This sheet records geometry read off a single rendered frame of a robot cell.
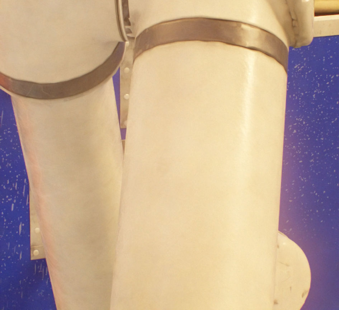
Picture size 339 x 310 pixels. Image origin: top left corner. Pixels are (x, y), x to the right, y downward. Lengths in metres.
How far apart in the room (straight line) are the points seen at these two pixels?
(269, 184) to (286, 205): 0.87
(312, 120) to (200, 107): 0.88
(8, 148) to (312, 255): 0.43
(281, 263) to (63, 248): 0.24
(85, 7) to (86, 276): 0.37
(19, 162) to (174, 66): 0.72
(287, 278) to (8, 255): 0.40
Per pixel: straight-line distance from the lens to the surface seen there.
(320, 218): 2.22
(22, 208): 2.04
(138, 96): 1.35
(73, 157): 1.55
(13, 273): 2.06
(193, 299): 1.26
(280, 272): 1.77
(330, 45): 2.18
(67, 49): 1.43
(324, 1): 2.29
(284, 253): 1.77
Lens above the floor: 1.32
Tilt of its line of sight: 13 degrees down
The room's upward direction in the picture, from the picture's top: straight up
